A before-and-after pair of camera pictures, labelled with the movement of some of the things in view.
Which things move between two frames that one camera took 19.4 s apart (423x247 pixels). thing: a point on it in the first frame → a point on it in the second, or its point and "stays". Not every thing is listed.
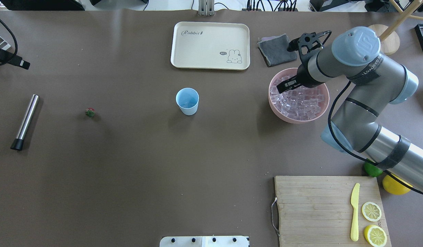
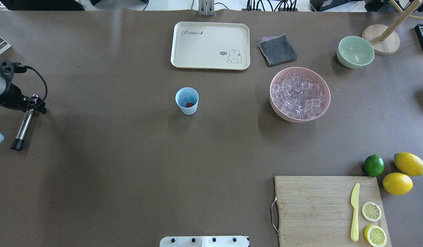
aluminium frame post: (206, 8) stays
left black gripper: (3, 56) → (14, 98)
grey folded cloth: (273, 50) stays
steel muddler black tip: (17, 144) stays
